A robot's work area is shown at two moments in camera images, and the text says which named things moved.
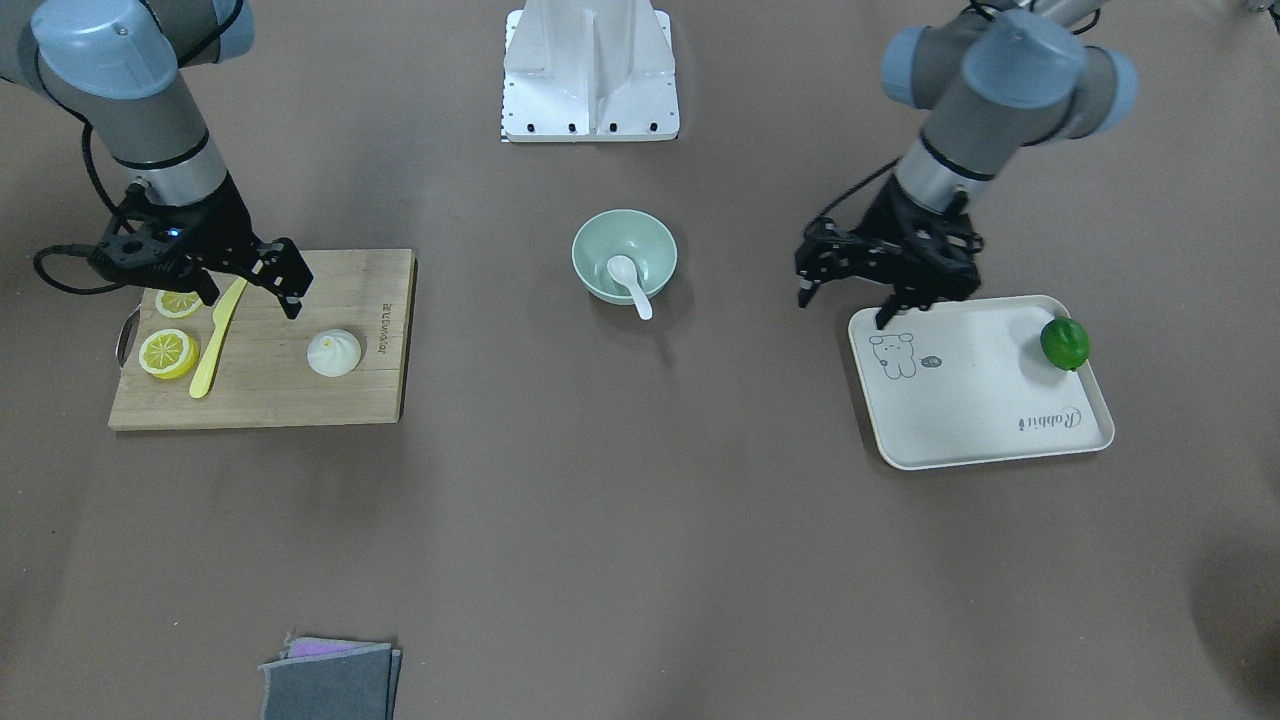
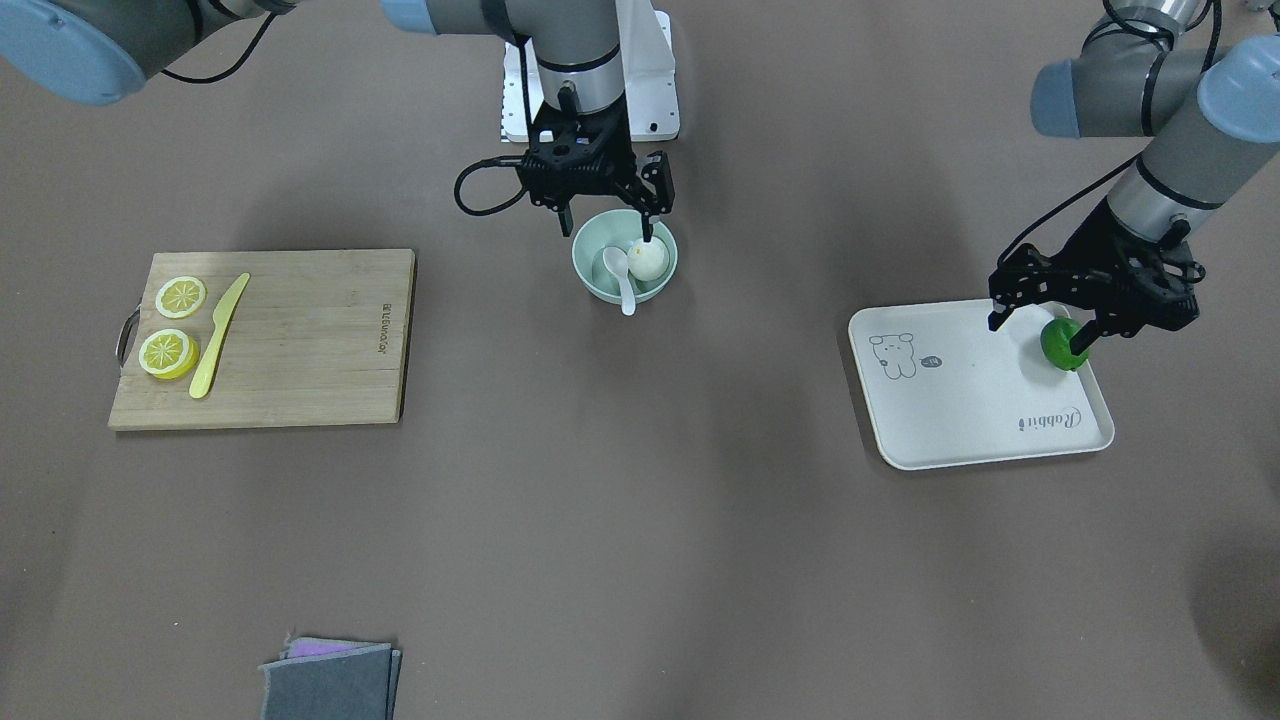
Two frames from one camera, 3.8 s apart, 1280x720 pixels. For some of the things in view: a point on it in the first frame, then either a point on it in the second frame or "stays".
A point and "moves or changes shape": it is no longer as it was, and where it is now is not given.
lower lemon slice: [178, 304] stays
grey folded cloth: [325, 679] stays
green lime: [1065, 343] stays
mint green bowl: [639, 235] stays
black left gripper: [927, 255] → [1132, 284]
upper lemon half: [168, 353] stays
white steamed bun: [333, 352] → [647, 261]
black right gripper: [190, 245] → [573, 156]
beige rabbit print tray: [965, 382] stays
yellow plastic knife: [222, 317] stays
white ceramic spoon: [624, 269] moves or changes shape
